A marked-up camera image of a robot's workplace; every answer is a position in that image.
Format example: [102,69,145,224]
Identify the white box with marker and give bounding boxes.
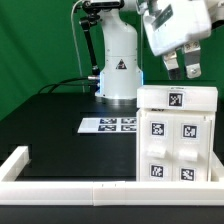
[137,85,218,112]

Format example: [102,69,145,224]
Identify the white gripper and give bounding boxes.
[143,0,211,80]

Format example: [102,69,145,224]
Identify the white cabinet body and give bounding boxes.
[136,109,215,182]

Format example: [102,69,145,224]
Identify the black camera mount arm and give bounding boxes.
[79,0,125,77]

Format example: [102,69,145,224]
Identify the white U-shaped frame fence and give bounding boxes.
[0,146,224,206]

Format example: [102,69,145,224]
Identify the white hanging cable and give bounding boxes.
[70,0,86,93]

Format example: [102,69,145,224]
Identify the black cables at base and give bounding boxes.
[38,77,101,94]

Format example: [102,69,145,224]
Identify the white flat marker plate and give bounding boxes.
[78,117,136,133]

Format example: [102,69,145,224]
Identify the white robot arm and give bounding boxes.
[90,0,224,101]

